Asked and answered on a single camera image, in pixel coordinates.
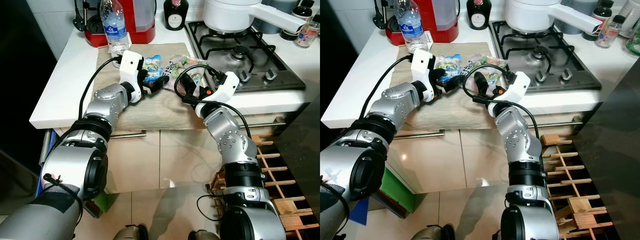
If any vegetable food packet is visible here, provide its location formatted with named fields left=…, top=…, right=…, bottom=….
left=167, top=54, right=207, bottom=96
left=460, top=52, right=508, bottom=88

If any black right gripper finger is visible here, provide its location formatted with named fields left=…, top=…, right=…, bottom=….
left=472, top=71, right=493, bottom=99
left=176, top=73, right=196, bottom=101

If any small bottle pink label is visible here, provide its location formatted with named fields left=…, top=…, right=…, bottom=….
left=595, top=15, right=626, bottom=49
left=295, top=15, right=321, bottom=49

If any grey robot right leg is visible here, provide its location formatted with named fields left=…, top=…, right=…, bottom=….
left=187, top=229, right=221, bottom=240

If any dark sauce bottle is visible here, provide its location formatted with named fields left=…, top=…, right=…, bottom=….
left=281, top=4, right=313, bottom=41
left=582, top=0, right=615, bottom=41

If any wooden slatted rack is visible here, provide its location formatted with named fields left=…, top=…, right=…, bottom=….
left=540, top=132, right=623, bottom=240
left=209, top=132, right=321, bottom=240

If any grey blue canister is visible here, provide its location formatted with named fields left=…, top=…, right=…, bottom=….
left=555, top=0, right=601, bottom=35
left=257, top=0, right=302, bottom=35

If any grey robot left leg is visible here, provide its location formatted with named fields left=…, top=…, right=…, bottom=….
left=112, top=224, right=149, bottom=240
left=417, top=224, right=456, bottom=240

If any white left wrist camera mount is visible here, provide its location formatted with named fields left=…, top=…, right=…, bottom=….
left=118, top=50, right=151, bottom=95
left=410, top=48, right=441, bottom=93

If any green storage drawer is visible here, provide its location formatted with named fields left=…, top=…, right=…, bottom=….
left=91, top=191, right=117, bottom=217
left=380, top=167, right=417, bottom=213

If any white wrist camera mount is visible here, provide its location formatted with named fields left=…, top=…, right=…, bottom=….
left=118, top=50, right=151, bottom=95
left=410, top=48, right=441, bottom=93
left=200, top=71, right=241, bottom=108
left=492, top=71, right=532, bottom=106

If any black appliance cord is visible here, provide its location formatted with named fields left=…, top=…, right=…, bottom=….
left=74, top=0, right=90, bottom=32
left=372, top=0, right=388, bottom=30

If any grey robot leg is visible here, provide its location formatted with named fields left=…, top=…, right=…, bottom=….
left=187, top=229, right=221, bottom=240
left=112, top=224, right=149, bottom=240
left=417, top=224, right=456, bottom=240

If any blue and white food packet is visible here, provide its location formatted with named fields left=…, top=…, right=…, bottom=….
left=434, top=52, right=463, bottom=76
left=141, top=54, right=176, bottom=83

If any steel gas hob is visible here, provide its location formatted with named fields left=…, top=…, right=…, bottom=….
left=184, top=20, right=307, bottom=94
left=489, top=20, right=603, bottom=94

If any clear plastic water bottle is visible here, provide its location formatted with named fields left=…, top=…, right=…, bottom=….
left=100, top=0, right=130, bottom=56
left=395, top=0, right=429, bottom=54

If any white pot with handle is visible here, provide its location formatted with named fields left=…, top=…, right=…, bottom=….
left=505, top=0, right=604, bottom=35
left=203, top=0, right=307, bottom=35

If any beige worktop cloth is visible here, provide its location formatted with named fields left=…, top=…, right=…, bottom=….
left=92, top=42, right=213, bottom=132

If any dark round bottle white label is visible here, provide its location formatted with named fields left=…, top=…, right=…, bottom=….
left=466, top=0, right=493, bottom=30
left=163, top=0, right=190, bottom=32

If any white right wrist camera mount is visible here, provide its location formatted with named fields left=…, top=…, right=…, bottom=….
left=200, top=71, right=241, bottom=108
left=492, top=71, right=532, bottom=106

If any blue storage drawer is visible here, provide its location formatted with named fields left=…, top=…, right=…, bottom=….
left=347, top=197, right=374, bottom=227

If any red kitchen appliance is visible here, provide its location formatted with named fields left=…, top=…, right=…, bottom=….
left=82, top=0, right=156, bottom=48
left=384, top=0, right=460, bottom=43

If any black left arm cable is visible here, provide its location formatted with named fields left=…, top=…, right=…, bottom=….
left=364, top=54, right=415, bottom=121
left=77, top=55, right=123, bottom=123

